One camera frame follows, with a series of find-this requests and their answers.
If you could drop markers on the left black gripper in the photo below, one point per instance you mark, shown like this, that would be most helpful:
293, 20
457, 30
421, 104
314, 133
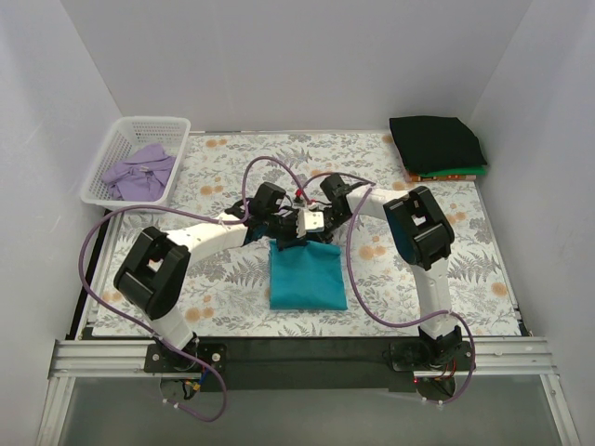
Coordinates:
283, 229

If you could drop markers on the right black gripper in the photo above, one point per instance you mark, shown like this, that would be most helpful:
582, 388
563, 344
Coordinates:
328, 225

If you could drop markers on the teal t shirt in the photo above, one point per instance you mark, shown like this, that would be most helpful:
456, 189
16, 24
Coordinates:
306, 277

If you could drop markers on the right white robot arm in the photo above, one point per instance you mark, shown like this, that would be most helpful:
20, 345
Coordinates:
423, 237

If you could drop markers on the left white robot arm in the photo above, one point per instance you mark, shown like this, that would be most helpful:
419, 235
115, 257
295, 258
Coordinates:
152, 275

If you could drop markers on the floral table mat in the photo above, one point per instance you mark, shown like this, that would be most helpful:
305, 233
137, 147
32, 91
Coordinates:
228, 294

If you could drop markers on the black folded t shirt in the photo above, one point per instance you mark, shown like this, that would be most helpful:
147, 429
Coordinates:
433, 143

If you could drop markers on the purple t shirt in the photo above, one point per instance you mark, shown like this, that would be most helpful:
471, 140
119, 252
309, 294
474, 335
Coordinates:
142, 177

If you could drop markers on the white plastic basket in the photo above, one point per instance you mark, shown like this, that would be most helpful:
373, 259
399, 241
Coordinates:
127, 136

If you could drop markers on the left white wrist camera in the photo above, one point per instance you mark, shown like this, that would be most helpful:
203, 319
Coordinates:
309, 221

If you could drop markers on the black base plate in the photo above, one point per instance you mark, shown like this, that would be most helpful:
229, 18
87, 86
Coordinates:
305, 363

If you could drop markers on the aluminium frame rail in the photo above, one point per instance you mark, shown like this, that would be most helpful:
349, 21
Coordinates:
143, 358

